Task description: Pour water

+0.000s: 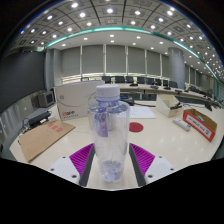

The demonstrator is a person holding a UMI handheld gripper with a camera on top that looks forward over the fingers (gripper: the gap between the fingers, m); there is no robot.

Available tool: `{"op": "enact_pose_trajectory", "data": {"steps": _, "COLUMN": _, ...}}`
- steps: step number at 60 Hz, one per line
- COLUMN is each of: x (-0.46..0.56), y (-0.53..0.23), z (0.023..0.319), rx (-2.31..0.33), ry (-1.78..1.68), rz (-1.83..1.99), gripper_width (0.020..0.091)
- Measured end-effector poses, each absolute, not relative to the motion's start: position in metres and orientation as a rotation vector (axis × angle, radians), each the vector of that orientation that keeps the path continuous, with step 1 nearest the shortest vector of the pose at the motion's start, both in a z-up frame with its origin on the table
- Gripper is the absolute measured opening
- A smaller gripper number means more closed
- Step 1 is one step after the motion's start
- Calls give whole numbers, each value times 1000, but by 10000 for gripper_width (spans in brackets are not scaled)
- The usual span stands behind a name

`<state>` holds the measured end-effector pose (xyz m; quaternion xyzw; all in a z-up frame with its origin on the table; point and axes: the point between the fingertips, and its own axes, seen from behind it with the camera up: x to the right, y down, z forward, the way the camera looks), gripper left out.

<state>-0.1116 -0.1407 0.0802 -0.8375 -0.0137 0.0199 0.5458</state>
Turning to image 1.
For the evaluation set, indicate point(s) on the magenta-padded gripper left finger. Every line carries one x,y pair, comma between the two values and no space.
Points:
81,158

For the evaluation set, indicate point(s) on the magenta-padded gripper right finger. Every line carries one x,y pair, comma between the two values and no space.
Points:
143,158

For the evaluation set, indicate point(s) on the clear plastic water bottle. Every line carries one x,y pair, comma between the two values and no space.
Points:
110,133

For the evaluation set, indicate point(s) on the flat round red coaster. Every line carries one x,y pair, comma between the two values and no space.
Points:
136,127

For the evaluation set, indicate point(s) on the flat brown cardboard piece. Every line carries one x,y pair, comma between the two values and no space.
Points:
43,138

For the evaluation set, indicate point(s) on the white printed paper sheet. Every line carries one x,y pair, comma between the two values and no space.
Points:
141,112

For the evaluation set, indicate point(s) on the white rectangular remote control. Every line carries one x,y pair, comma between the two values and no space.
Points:
181,123

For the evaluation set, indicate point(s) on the small beige open box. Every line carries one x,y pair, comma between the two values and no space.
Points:
165,106

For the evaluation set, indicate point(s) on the black box-shaped device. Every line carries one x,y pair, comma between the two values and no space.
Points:
39,119

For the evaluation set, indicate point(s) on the black desk telephone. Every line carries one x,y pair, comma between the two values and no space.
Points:
129,101

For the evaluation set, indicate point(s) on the white paper ream box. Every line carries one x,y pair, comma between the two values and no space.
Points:
73,98

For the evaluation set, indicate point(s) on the cardboard box with red label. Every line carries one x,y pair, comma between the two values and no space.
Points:
200,125

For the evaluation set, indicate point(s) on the old grey monitor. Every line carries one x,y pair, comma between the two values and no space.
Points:
45,99

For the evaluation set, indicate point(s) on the black desk microphone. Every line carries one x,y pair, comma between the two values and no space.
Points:
208,106

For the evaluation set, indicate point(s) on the round ceiling lights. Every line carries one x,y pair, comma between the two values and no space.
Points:
110,10

